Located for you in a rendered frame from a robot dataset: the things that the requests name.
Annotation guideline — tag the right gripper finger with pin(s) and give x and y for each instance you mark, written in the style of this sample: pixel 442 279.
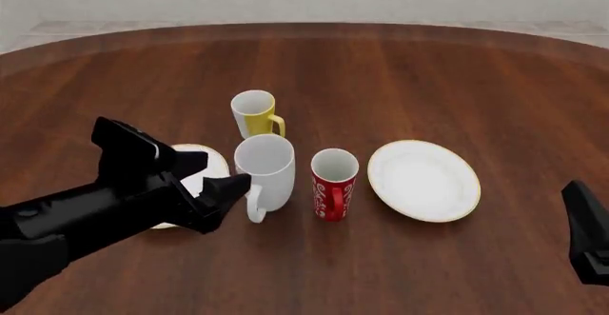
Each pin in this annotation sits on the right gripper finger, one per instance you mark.
pixel 587 218

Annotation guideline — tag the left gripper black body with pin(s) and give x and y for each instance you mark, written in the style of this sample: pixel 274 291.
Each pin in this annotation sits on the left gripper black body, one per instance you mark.
pixel 183 204

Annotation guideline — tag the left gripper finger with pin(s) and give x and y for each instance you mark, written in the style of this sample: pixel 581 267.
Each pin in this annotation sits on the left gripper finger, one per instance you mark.
pixel 223 192
pixel 190 161

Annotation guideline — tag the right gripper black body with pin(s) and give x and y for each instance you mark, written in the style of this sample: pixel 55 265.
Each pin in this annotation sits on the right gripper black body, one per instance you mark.
pixel 592 266

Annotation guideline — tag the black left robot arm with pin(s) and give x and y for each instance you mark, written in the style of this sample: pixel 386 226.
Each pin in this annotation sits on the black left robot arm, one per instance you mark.
pixel 71 215

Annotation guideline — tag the white plate with gold rim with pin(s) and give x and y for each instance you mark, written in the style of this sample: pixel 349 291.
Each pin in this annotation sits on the white plate with gold rim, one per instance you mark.
pixel 217 165
pixel 423 183

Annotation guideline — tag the yellow and white mug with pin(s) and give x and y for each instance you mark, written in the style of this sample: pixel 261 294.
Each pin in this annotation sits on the yellow and white mug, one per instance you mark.
pixel 261 122

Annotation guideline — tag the red patterned mug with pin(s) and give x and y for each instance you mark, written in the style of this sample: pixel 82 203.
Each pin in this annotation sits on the red patterned mug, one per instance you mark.
pixel 328 193

